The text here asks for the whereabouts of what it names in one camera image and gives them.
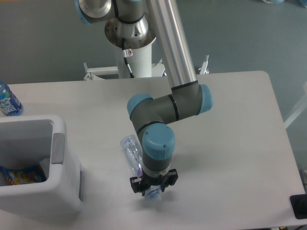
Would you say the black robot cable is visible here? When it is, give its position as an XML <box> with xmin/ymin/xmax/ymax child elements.
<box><xmin>121</xmin><ymin>37</ymin><xmax>135</xmax><ymax>79</ymax></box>

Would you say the black device at table edge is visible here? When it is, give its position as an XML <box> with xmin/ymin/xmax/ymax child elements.
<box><xmin>290</xmin><ymin>194</ymin><xmax>307</xmax><ymax>219</ymax></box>

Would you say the blue labelled drink bottle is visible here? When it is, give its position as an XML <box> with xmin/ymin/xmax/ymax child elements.
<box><xmin>0</xmin><ymin>81</ymin><xmax>23</xmax><ymax>116</ymax></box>

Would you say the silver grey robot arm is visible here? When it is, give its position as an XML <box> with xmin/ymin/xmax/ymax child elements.
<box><xmin>75</xmin><ymin>0</ymin><xmax>213</xmax><ymax>194</ymax></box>

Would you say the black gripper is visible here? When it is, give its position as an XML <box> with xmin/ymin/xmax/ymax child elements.
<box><xmin>130</xmin><ymin>169</ymin><xmax>178</xmax><ymax>196</ymax></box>

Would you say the clear plastic water bottle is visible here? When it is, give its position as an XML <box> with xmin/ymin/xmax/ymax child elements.
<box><xmin>120</xmin><ymin>135</ymin><xmax>162</xmax><ymax>204</ymax></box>

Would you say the colourful snack wrapper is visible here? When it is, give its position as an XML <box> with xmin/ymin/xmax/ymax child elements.
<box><xmin>0</xmin><ymin>165</ymin><xmax>47</xmax><ymax>185</ymax></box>

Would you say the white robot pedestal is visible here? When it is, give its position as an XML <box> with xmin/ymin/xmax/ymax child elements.
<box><xmin>83</xmin><ymin>13</ymin><xmax>211</xmax><ymax>81</ymax></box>

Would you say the white frame leg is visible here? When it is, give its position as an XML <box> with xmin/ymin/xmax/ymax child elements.
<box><xmin>284</xmin><ymin>82</ymin><xmax>307</xmax><ymax>128</ymax></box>

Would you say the white trash can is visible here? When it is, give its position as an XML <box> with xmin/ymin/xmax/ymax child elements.
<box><xmin>0</xmin><ymin>115</ymin><xmax>83</xmax><ymax>217</ymax></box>

